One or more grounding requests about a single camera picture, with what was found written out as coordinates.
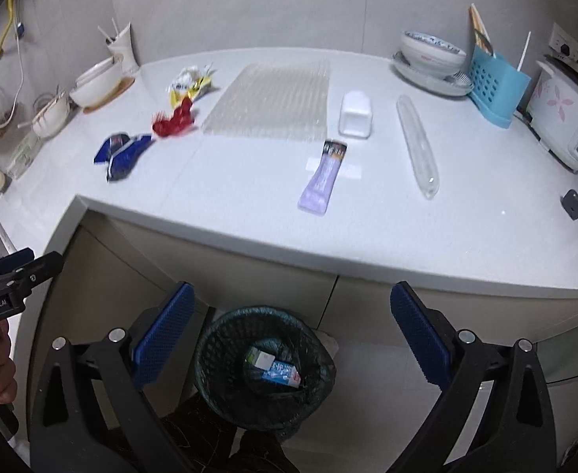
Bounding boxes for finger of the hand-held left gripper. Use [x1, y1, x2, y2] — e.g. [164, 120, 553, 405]
[0, 249, 36, 283]
[3, 251, 64, 297]

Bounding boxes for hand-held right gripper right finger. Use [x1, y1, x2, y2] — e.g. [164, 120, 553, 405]
[390, 281, 558, 473]

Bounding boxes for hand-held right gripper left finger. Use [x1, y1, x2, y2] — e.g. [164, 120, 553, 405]
[30, 282, 196, 473]

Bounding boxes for black mesh waste bin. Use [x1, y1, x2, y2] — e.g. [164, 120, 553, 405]
[194, 305, 337, 441]

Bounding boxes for dark blue snack wrapper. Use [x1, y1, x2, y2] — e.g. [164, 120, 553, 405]
[93, 133, 153, 183]

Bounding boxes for purple snack wrapper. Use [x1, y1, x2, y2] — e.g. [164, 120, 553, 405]
[298, 139, 347, 216]

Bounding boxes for clear plastic tube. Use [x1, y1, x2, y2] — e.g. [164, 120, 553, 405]
[396, 95, 440, 201]

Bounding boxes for red wrapper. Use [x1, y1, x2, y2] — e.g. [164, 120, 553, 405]
[152, 96, 196, 137]

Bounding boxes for white plastic box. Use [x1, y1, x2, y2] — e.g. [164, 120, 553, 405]
[338, 91, 373, 139]

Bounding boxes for yellow white snack wrapper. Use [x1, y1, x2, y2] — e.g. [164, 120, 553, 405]
[167, 64, 217, 108]

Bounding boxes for person's dark patterned trousers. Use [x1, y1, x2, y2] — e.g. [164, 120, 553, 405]
[161, 394, 300, 473]

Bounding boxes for white green small carton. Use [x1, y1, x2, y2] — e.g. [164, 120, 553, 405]
[247, 347, 276, 371]

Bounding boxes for glass jar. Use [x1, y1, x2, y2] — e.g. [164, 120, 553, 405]
[6, 130, 42, 181]

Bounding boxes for blue white snack packet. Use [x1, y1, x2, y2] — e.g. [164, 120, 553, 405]
[263, 359, 302, 388]

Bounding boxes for white ceramic bowl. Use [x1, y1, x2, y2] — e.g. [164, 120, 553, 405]
[69, 56, 125, 108]

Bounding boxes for wooden coaster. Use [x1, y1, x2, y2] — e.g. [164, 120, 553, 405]
[82, 76, 136, 114]

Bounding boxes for white paper cup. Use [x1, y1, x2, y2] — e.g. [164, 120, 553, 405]
[106, 22, 141, 74]

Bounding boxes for white ceramic plate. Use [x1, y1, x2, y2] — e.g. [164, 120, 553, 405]
[392, 50, 474, 97]

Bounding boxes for clear bubble wrap sheet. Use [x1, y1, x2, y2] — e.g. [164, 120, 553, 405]
[200, 59, 332, 141]

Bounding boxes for blue plastic utensil holder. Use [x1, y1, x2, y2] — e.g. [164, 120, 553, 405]
[468, 43, 532, 129]

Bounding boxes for white floral rice cooker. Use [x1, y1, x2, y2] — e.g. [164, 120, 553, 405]
[526, 54, 578, 173]

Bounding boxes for blue patterned ceramic bowl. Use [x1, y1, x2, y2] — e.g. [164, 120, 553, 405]
[400, 30, 467, 76]

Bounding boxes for white plastic stick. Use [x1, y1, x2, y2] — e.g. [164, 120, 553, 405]
[518, 31, 532, 73]

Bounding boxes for wooden chopsticks bundle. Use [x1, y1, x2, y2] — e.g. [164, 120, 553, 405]
[469, 4, 495, 57]

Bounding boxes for yellow hose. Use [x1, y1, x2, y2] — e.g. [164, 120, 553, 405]
[0, 0, 16, 60]

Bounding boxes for wall socket with plug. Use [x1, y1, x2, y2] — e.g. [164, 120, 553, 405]
[548, 22, 578, 60]

